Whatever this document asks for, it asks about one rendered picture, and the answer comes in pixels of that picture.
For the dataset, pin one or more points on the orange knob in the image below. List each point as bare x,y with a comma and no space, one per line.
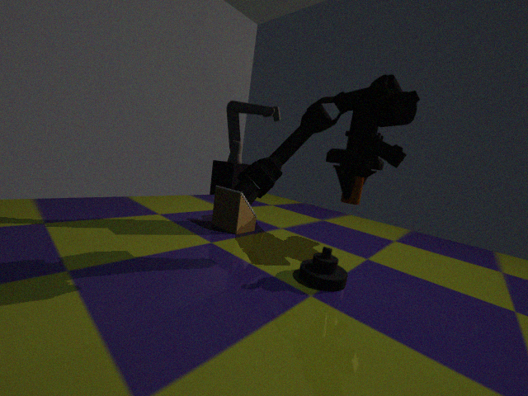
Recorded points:
356,192

